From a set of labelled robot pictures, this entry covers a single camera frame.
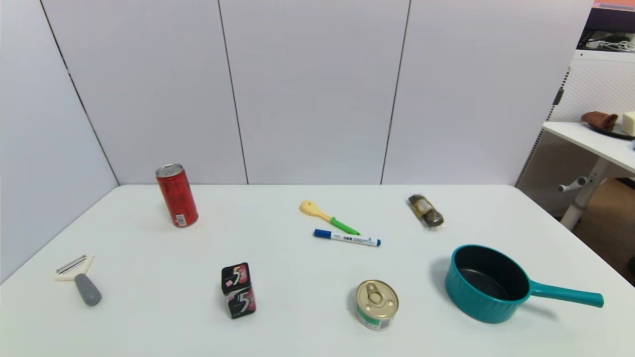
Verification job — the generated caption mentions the white peeler with grey handle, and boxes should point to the white peeler with grey handle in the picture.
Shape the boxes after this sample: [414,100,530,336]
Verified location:
[54,254,103,306]

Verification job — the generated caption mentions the yellow and green toy spoon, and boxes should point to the yellow and green toy spoon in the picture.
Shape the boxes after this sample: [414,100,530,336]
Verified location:
[299,200,361,236]

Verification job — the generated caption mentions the blue and white marker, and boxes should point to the blue and white marker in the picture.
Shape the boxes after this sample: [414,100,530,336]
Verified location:
[313,229,381,247]

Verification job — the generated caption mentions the wrapped chocolate balls pack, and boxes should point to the wrapped chocolate balls pack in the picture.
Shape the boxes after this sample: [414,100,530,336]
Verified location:
[408,194,445,230]

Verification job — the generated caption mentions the gold-lidded tin can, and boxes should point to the gold-lidded tin can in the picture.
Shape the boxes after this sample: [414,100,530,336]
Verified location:
[356,280,399,331]

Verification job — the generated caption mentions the red soda can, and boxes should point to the red soda can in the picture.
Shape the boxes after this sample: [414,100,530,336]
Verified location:
[155,163,199,228]

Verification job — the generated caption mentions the black gum box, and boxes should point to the black gum box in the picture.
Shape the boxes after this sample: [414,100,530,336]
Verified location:
[221,262,257,319]

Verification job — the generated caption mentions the teal saucepan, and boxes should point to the teal saucepan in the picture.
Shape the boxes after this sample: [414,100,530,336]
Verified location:
[444,244,605,324]

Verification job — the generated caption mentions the white side table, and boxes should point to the white side table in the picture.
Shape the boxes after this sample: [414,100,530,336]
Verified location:
[542,121,635,231]

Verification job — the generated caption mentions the brown bread piece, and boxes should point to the brown bread piece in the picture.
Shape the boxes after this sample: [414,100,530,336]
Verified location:
[581,111,619,131]

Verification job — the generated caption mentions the white pegboard panel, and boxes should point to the white pegboard panel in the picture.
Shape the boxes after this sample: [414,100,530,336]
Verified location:
[516,50,635,219]

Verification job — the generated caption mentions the black plate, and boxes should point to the black plate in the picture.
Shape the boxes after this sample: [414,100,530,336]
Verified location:
[589,121,635,140]

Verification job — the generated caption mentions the white table crank handle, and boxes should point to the white table crank handle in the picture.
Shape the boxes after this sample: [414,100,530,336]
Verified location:
[558,177,589,193]

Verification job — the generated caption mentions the white cable bundle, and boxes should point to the white cable bundle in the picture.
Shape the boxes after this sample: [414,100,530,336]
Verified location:
[585,39,635,53]

